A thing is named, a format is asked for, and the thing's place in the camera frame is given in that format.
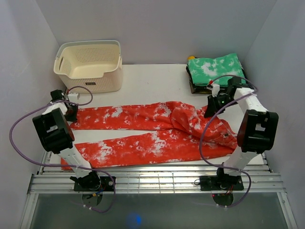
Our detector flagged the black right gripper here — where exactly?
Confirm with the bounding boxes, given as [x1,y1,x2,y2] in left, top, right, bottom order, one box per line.
[204,94,238,118]

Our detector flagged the red white tie-dye trousers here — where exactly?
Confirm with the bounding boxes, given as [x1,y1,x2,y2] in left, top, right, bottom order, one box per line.
[71,101,237,168]

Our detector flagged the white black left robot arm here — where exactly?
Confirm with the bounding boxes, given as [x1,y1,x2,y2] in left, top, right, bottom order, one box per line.
[32,90,101,191]

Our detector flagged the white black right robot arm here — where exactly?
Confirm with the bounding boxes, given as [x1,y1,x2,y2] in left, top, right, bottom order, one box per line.
[199,75,279,191]

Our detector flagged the green white tie-dye trousers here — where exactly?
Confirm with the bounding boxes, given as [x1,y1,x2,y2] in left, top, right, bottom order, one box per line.
[187,53,244,87]

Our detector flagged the cream perforated plastic basket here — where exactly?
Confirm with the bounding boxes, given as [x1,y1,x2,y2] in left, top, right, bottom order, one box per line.
[53,40,123,93]

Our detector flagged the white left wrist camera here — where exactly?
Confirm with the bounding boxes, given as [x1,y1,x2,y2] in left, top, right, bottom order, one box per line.
[67,93,80,102]

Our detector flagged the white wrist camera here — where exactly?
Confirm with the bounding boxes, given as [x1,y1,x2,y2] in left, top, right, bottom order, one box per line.
[67,93,80,102]
[207,82,220,97]

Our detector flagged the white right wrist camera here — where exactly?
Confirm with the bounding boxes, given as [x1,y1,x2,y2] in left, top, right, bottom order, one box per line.
[207,82,220,97]

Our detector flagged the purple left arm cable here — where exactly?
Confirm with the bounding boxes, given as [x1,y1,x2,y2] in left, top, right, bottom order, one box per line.
[9,86,117,213]

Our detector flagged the aluminium table frame rails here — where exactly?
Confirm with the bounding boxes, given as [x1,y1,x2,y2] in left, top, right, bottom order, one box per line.
[20,155,297,229]

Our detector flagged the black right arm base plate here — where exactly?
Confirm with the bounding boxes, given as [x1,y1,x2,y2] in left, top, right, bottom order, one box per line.
[199,176,244,191]

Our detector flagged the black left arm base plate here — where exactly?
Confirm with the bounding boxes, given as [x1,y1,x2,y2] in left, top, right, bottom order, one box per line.
[73,176,116,192]

